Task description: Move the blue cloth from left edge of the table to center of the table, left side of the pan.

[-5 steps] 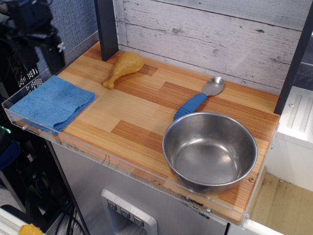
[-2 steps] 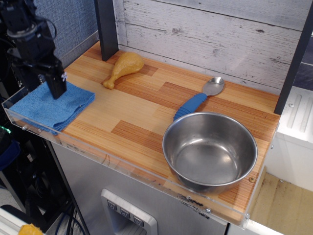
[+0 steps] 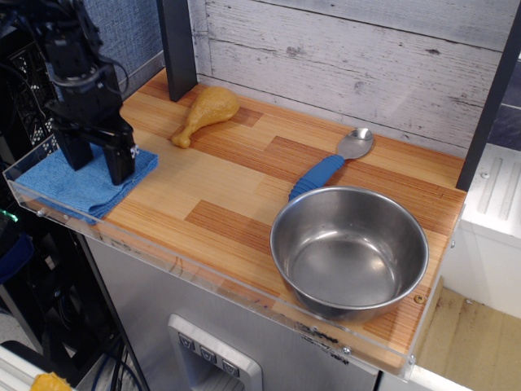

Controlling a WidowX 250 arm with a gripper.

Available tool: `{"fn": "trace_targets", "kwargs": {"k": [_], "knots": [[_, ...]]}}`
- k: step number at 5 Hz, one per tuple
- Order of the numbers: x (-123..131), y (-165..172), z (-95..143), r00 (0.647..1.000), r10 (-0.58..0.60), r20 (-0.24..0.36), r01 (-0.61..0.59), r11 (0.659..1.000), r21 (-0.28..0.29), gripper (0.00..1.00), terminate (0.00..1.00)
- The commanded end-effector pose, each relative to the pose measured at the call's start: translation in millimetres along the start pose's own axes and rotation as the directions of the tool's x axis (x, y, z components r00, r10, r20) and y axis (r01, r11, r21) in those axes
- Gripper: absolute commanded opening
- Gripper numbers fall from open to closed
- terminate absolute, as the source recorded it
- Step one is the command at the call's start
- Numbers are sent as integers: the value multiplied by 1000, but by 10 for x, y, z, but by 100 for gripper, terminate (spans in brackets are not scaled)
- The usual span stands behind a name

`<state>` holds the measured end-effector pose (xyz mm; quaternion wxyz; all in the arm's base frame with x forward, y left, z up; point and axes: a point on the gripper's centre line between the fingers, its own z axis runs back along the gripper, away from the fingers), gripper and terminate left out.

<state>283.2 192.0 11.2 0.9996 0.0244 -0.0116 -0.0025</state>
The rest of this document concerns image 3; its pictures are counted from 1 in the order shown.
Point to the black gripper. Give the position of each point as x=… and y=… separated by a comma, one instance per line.
x=88, y=111

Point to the blue cloth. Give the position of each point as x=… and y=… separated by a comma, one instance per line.
x=88, y=193

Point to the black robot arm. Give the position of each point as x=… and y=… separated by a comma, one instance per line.
x=63, y=33

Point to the black plastic crate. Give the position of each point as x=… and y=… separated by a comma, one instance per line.
x=30, y=87

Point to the yellow toy chicken drumstick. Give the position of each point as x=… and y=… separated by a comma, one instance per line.
x=216, y=104

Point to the silver cabinet with buttons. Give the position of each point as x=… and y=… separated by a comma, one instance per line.
x=144, y=298

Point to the clear acrylic table guard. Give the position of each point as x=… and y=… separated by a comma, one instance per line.
x=205, y=213

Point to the yellow object at bottom left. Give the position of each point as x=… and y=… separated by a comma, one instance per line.
x=49, y=382

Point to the stainless steel bowl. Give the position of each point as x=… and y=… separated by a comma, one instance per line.
x=349, y=253

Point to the dark grey left post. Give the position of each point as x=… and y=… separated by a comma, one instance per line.
x=178, y=47

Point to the dark grey post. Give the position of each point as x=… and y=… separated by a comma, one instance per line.
x=178, y=47
x=492, y=105

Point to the spoon with blue handle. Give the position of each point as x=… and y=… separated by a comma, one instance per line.
x=354, y=145

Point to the dark grey right post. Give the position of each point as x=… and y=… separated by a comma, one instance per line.
x=492, y=105

